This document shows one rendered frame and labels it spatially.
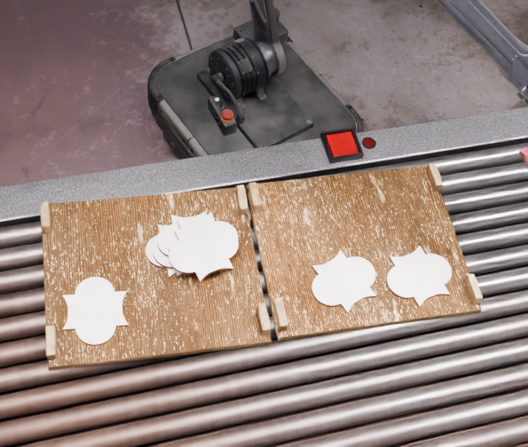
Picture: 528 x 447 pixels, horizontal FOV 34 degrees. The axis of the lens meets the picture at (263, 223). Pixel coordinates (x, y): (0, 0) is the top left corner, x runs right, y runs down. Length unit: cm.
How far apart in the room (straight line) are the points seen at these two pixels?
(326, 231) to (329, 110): 114
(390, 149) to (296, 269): 39
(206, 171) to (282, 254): 26
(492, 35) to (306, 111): 145
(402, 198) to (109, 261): 62
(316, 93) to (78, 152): 83
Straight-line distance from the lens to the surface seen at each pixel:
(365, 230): 178
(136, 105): 312
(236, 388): 161
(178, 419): 158
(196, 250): 166
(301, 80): 292
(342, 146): 189
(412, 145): 195
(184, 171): 183
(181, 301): 165
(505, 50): 147
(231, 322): 164
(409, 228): 180
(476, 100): 335
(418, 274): 174
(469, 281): 175
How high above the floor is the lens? 242
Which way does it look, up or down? 58 degrees down
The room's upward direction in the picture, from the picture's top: 10 degrees clockwise
